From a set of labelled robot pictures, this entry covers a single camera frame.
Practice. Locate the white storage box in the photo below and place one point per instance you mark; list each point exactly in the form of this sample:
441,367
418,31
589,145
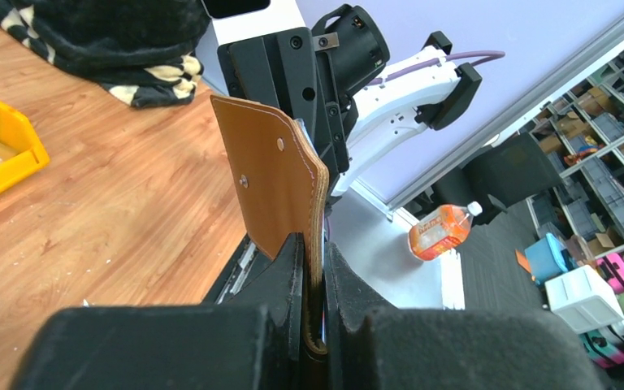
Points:
583,300

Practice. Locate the brown leather card holder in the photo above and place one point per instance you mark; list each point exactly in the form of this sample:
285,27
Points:
281,185

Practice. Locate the storage shelf with bins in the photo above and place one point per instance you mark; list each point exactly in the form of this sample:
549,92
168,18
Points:
581,133

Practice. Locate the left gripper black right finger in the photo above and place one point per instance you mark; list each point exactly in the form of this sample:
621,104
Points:
371,344

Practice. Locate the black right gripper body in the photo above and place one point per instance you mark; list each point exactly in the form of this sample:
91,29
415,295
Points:
294,71

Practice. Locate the orange drink bottle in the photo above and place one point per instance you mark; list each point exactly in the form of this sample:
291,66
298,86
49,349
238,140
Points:
442,230

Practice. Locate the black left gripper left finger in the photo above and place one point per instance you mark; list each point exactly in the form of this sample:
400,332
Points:
251,341

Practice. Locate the black office chair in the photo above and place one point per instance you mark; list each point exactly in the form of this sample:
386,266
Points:
498,178

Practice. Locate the black floral blanket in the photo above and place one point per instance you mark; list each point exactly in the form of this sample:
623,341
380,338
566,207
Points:
141,52

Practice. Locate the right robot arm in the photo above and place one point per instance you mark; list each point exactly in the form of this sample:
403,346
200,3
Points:
390,102

